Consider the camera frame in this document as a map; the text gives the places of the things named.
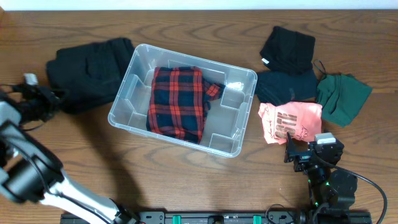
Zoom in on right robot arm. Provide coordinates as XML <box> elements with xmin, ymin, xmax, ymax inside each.
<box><xmin>284</xmin><ymin>133</ymin><xmax>358</xmax><ymax>210</ymax></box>

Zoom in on red navy plaid shirt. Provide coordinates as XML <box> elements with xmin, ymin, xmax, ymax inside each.
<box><xmin>146</xmin><ymin>67</ymin><xmax>225</xmax><ymax>144</ymax></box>

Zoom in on small black folded garment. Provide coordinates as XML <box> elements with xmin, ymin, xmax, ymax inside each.
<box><xmin>259</xmin><ymin>26</ymin><xmax>316</xmax><ymax>75</ymax></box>

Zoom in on black mounting rail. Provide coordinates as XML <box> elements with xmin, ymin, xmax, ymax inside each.
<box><xmin>60</xmin><ymin>210</ymin><xmax>373</xmax><ymax>224</ymax></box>

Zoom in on green folded garment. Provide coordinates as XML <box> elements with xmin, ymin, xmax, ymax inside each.
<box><xmin>317</xmin><ymin>74</ymin><xmax>373</xmax><ymax>128</ymax></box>

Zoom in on large black garment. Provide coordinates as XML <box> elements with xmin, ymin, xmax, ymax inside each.
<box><xmin>46</xmin><ymin>37</ymin><xmax>134</xmax><ymax>114</ymax></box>

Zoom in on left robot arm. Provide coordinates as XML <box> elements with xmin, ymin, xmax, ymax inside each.
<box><xmin>1</xmin><ymin>83</ymin><xmax>139</xmax><ymax>223</ymax></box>

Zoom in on dark teal folded garment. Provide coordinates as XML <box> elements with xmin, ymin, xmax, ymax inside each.
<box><xmin>255</xmin><ymin>70</ymin><xmax>318</xmax><ymax>106</ymax></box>

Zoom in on pink printed t-shirt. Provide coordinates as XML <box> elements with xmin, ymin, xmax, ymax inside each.
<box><xmin>258</xmin><ymin>102</ymin><xmax>322</xmax><ymax>144</ymax></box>

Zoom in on clear plastic storage bin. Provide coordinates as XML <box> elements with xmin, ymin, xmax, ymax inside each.
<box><xmin>108</xmin><ymin>44</ymin><xmax>257</xmax><ymax>157</ymax></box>

